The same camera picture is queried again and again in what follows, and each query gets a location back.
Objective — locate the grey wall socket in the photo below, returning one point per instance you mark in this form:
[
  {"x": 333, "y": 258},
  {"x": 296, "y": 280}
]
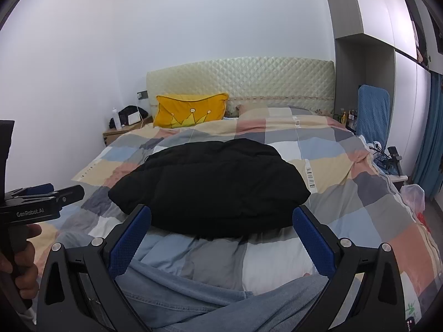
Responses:
[{"x": 142, "y": 95}]

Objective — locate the row of small bottles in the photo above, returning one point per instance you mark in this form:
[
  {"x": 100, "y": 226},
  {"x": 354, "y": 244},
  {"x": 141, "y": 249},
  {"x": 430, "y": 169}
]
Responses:
[{"x": 348, "y": 117}]

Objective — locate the black padded jacket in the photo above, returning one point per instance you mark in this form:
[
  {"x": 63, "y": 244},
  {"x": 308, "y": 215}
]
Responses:
[{"x": 207, "y": 186}]

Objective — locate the white side table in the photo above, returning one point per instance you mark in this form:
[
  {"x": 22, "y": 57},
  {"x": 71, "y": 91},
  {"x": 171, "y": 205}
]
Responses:
[{"x": 398, "y": 179}]

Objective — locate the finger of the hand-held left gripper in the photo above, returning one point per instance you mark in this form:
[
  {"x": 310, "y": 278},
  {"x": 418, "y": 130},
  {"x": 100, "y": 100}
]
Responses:
[
  {"x": 71, "y": 194},
  {"x": 39, "y": 189}
]

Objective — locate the person's left hand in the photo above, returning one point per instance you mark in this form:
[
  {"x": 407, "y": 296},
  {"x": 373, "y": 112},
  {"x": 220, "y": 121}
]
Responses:
[{"x": 28, "y": 269}]

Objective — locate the white and grey wardrobe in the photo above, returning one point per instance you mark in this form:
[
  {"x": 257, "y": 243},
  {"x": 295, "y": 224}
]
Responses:
[{"x": 377, "y": 3}]

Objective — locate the person's blue jeans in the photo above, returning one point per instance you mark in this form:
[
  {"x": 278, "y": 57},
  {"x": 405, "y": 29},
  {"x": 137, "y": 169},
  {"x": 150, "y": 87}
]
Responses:
[{"x": 193, "y": 304}]

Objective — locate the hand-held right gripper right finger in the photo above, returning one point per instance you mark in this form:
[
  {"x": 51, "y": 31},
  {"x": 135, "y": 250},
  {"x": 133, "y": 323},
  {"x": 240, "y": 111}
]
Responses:
[{"x": 315, "y": 245}]

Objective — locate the cream quilted headboard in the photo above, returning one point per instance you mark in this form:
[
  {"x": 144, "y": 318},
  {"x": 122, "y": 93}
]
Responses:
[{"x": 242, "y": 79}]

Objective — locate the wooden nightstand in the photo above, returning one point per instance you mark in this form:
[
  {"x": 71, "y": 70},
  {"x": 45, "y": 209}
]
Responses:
[{"x": 114, "y": 136}]

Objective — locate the blue towel on chair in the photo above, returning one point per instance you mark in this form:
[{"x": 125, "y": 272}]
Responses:
[{"x": 373, "y": 114}]

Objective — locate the checked pastel blanket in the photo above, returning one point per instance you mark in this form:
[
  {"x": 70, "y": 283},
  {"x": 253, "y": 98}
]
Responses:
[{"x": 328, "y": 152}]

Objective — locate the white plastic bottle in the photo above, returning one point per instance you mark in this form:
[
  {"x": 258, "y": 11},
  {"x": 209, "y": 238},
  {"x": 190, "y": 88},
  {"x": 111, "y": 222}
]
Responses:
[{"x": 115, "y": 117}]

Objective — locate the black bag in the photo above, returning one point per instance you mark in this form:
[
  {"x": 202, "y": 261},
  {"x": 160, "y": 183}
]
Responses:
[{"x": 133, "y": 109}]

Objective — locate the white box device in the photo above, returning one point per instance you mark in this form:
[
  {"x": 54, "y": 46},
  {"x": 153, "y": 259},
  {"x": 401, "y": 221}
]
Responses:
[{"x": 133, "y": 119}]

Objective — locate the black camera stand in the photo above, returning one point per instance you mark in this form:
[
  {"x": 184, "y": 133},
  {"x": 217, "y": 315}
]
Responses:
[{"x": 394, "y": 157}]

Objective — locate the clear plastic bag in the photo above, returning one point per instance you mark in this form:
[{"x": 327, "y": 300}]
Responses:
[{"x": 413, "y": 197}]

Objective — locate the yellow crown pillow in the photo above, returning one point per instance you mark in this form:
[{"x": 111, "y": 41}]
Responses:
[{"x": 180, "y": 110}]

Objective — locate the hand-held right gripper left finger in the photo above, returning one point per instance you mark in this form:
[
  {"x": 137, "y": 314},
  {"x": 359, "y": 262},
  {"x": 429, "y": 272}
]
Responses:
[{"x": 129, "y": 245}]

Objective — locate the blue curtain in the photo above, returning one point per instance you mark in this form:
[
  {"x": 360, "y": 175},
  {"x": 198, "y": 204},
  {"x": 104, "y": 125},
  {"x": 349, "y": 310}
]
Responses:
[{"x": 431, "y": 138}]

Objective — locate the floral pillow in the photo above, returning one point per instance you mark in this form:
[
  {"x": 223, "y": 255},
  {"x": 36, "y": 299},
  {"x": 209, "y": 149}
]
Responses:
[{"x": 237, "y": 110}]

